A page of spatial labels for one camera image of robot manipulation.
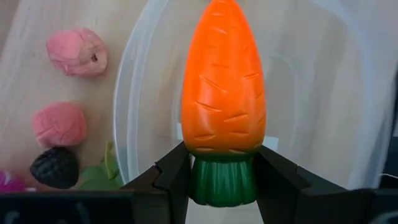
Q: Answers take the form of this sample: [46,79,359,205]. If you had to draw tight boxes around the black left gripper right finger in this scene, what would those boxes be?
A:
[252,145,374,224]

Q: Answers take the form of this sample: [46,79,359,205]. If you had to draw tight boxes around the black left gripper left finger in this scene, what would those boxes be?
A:
[120,141,193,224]

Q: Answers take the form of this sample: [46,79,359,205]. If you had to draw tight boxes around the orange toy carrot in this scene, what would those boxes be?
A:
[180,0,267,208]

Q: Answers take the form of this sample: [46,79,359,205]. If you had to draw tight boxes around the pink toy garlic bulb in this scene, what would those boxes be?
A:
[32,101,88,149]
[46,27,109,78]

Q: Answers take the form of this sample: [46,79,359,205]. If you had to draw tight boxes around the clear plastic tupperware container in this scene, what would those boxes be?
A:
[112,0,397,224]

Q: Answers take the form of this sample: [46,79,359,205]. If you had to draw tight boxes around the green toy lettuce leaf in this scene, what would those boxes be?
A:
[77,139,124,191]

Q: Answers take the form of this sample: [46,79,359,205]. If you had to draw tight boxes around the black toy blackberry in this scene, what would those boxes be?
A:
[29,146,80,190]

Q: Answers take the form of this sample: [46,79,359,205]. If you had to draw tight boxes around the purple white striped toy cabbage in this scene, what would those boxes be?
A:
[0,170,37,194]

